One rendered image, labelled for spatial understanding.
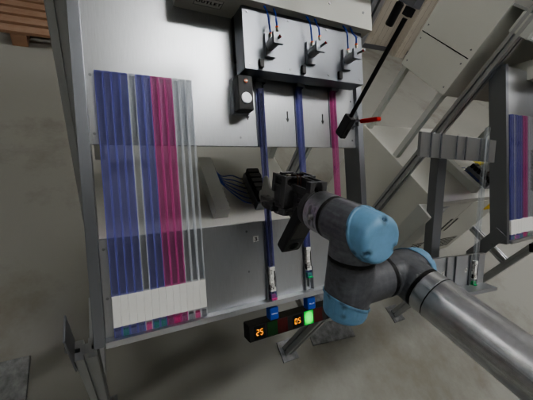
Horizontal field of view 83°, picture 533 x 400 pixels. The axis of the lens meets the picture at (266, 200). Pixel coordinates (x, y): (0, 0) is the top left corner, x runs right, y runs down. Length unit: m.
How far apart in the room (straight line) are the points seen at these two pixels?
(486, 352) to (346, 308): 0.18
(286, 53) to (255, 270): 0.51
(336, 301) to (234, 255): 0.30
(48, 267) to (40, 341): 0.32
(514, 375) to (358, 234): 0.25
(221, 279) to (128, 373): 0.79
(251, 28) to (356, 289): 0.56
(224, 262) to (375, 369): 1.20
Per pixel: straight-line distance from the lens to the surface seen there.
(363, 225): 0.44
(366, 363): 1.73
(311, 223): 0.52
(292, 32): 0.80
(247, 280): 0.74
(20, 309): 1.60
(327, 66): 0.83
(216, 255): 0.70
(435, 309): 0.55
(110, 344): 0.69
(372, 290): 0.52
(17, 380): 1.48
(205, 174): 1.09
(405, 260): 0.58
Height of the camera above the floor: 1.38
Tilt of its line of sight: 42 degrees down
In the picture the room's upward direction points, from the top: 23 degrees clockwise
